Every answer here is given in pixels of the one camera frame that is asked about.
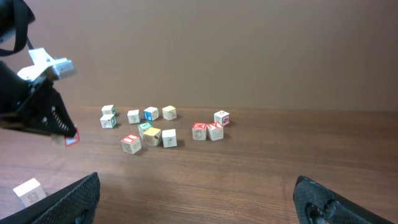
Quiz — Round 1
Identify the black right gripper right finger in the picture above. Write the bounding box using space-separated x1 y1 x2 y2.
293 175 392 224

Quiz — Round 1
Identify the wooden block green side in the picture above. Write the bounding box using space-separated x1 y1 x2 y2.
100 114 117 129

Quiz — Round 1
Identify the blue letter P block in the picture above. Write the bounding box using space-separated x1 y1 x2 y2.
144 106 159 121

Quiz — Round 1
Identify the yellow top wooden block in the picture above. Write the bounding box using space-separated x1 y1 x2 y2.
162 105 177 121

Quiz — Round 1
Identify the red letter I block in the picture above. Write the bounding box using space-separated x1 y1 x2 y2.
121 134 142 154

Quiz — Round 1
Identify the wooden block red drawing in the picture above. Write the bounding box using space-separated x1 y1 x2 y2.
127 110 141 124

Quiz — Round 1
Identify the red letter M block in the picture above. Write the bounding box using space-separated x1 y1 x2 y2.
192 123 207 141

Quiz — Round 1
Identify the green letter V block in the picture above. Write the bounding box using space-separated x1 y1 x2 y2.
138 122 153 138

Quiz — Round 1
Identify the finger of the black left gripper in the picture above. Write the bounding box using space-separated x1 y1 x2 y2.
38 87 77 138

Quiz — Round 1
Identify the wooden block hand drawing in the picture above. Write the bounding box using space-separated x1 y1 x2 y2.
162 129 177 147

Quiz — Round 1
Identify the wooden block red number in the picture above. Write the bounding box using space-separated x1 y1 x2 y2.
214 110 230 126

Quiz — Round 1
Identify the wooden block red side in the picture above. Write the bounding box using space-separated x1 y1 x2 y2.
51 129 80 147

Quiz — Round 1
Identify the yellow letter K block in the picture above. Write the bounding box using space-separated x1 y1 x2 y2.
144 128 162 146

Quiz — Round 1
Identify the plain wooden block far left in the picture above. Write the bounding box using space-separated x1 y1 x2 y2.
101 105 116 115

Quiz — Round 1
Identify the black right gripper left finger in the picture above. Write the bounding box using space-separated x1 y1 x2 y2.
1 172 101 224

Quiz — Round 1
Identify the red letter Y block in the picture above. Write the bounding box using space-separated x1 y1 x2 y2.
206 122 224 141

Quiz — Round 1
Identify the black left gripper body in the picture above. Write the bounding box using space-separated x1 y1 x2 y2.
1 1 55 134

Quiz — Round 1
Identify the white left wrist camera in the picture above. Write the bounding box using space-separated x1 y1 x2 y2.
17 48 77 82

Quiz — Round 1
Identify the wooden block blue side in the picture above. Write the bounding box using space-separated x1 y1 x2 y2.
13 178 47 207

